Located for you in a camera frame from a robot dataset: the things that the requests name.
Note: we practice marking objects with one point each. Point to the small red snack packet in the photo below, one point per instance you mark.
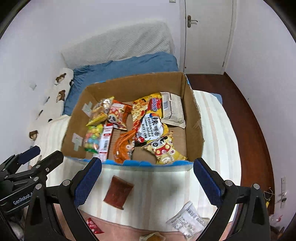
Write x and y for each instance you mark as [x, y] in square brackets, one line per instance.
[93, 226]

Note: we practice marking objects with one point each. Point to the panda orange snack packet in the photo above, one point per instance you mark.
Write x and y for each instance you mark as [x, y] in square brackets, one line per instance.
[118, 114]

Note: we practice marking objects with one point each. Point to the white red boxed snack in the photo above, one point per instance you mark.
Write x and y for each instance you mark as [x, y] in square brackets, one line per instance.
[105, 142]

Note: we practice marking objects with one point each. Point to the white grey barcode snack packet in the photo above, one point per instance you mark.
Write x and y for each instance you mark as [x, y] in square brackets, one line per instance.
[188, 221]

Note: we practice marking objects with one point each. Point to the dark red snack packet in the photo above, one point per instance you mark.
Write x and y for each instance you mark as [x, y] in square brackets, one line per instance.
[118, 192]

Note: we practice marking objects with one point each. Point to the yellow chips bag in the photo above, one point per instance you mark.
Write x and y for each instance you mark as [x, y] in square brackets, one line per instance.
[100, 111]

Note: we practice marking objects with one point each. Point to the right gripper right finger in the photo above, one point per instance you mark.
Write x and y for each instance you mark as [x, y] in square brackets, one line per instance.
[252, 222]

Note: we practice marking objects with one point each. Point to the white bear long pillow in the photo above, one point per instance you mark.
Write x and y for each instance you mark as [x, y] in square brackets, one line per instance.
[53, 106]

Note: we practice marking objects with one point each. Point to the cardboard milk box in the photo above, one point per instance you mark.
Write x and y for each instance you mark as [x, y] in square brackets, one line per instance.
[189, 141]

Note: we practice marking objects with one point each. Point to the yellow noodle snack bag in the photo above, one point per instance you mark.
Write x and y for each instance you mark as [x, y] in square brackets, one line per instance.
[146, 119]

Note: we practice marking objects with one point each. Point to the yellow cartoon snack bag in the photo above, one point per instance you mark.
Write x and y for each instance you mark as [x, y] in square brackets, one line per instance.
[164, 150]

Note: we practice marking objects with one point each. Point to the white door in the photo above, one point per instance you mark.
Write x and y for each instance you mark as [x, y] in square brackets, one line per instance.
[207, 44]

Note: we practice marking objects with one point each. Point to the grey white pillow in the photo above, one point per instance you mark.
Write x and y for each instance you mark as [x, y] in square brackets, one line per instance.
[120, 43]

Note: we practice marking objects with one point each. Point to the egg yolk pastry packet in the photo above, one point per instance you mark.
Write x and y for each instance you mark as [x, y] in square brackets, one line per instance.
[156, 236]

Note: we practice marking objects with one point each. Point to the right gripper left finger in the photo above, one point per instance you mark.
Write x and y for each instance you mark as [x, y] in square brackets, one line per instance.
[42, 222]

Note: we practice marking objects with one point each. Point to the metal door handle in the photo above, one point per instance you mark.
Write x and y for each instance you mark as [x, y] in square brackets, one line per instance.
[190, 21]

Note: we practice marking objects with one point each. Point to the blue bed sheet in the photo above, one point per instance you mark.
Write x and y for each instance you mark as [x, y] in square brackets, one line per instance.
[90, 74]

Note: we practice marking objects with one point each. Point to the beige wrapped cake packet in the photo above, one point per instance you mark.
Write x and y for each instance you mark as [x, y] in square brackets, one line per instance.
[172, 110]

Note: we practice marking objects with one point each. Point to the colourful candy ball bag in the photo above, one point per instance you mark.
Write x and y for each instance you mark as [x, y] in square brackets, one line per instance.
[91, 140]

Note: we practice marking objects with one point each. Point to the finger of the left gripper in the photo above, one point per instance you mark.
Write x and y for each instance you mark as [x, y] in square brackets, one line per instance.
[14, 162]
[46, 165]

